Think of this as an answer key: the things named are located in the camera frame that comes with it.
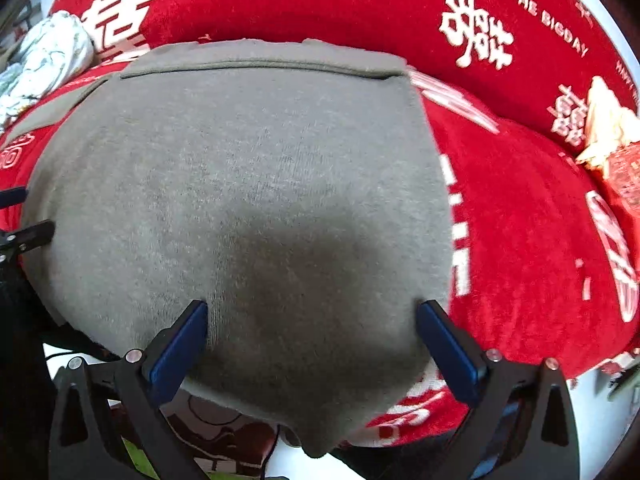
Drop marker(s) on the red printed blanket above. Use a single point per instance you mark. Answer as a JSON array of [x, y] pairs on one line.
[[525, 210]]

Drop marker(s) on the red patterned cushion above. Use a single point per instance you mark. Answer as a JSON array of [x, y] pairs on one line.
[[625, 172]]

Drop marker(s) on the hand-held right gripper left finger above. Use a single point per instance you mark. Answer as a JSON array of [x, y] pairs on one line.
[[180, 355]]

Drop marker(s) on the grey knit garment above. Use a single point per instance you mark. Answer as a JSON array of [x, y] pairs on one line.
[[250, 185]]

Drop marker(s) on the cream crumpled cloth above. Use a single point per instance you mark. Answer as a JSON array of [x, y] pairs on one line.
[[605, 120]]

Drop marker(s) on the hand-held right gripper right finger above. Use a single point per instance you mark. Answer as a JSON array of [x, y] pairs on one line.
[[447, 355]]

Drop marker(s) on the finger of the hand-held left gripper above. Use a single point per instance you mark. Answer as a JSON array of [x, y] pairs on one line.
[[12, 197], [30, 236]]

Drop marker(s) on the white floral cloth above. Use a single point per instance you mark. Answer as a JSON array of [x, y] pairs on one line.
[[45, 60]]

